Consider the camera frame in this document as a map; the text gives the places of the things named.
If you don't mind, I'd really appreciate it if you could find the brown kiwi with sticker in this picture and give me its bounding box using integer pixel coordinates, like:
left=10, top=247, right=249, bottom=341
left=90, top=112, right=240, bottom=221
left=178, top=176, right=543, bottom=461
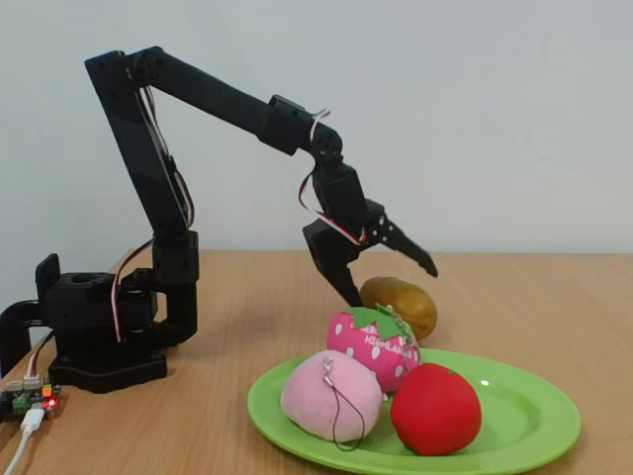
left=359, top=276, right=439, bottom=342

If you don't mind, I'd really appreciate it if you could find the green plastic plate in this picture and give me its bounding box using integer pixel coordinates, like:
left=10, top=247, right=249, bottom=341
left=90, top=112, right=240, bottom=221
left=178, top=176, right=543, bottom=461
left=246, top=347, right=583, bottom=475

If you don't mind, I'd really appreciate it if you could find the pink plush strawberry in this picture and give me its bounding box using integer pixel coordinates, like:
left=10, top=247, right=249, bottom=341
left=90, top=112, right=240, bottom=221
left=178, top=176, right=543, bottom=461
left=325, top=304, right=421, bottom=394

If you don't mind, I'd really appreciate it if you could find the pale pink plush peach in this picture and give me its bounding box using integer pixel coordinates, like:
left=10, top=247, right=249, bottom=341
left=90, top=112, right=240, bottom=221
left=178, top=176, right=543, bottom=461
left=280, top=349, right=385, bottom=451

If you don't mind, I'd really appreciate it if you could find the red plush strawberry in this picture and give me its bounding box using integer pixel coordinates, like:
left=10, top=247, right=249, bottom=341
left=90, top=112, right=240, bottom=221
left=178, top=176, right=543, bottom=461
left=390, top=362, right=483, bottom=456

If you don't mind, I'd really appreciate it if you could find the black table clamp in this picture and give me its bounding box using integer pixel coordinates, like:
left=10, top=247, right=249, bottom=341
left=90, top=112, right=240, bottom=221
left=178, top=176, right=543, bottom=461
left=0, top=299, right=48, bottom=380

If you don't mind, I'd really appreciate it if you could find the black controller circuit board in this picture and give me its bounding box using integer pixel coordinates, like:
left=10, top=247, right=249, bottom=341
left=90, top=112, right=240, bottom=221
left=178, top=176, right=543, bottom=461
left=0, top=380, right=65, bottom=423

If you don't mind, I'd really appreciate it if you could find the white red servo wire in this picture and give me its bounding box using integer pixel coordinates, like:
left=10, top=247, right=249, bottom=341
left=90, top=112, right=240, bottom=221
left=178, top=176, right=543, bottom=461
left=298, top=108, right=368, bottom=246
left=111, top=237, right=155, bottom=343
left=24, top=330, right=56, bottom=385
left=133, top=83, right=197, bottom=230

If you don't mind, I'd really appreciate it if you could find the white usb cable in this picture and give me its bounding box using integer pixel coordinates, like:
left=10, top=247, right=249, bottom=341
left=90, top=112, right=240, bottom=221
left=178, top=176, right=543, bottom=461
left=0, top=408, right=46, bottom=475

